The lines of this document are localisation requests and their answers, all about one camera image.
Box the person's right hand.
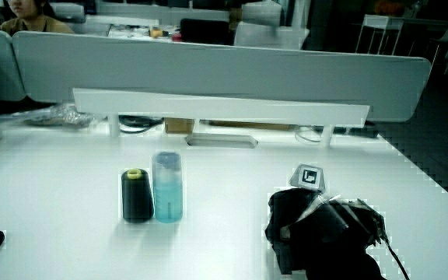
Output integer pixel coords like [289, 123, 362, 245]
[264, 163, 388, 275]

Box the person's right forearm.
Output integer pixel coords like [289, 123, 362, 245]
[304, 251, 388, 280]

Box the black power strip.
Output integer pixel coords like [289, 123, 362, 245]
[313, 124, 380, 138]

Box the flat brown board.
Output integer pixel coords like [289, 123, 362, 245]
[208, 120, 291, 131]

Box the blue translucent bottle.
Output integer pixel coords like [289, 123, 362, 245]
[152, 151, 184, 224]

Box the white desk shelf riser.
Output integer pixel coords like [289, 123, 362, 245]
[72, 87, 371, 148]

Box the small cardboard box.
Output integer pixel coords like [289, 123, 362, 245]
[164, 117, 195, 135]

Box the black thread spool yellow core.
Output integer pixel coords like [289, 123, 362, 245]
[121, 167, 156, 224]

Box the long grey desk divider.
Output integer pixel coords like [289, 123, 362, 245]
[12, 30, 432, 122]

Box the white office chair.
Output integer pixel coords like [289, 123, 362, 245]
[233, 2, 310, 51]

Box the black monitor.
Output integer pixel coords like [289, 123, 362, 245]
[180, 18, 235, 46]

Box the yellow tool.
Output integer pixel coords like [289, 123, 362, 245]
[149, 27, 170, 39]

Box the clear plastic bag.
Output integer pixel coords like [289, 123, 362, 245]
[23, 103, 95, 128]

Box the black glove cable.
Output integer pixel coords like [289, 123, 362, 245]
[381, 232, 411, 280]

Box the white cable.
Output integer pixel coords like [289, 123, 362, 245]
[294, 126, 322, 144]

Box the coiled black cable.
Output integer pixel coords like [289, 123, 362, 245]
[117, 114, 166, 135]

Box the white metal frame table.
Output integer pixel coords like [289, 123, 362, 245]
[355, 14, 404, 55]

